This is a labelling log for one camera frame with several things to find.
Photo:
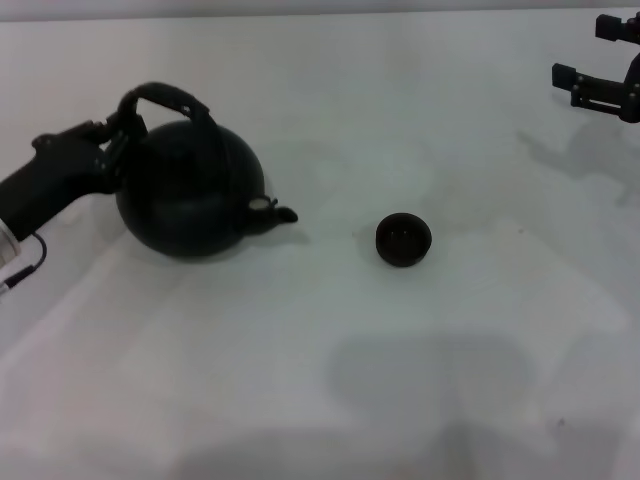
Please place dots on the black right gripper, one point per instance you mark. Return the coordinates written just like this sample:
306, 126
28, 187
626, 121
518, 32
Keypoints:
634, 85

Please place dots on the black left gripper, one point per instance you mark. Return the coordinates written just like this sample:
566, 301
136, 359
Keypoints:
55, 170

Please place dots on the small dark teacup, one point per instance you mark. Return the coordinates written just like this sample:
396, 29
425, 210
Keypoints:
404, 240

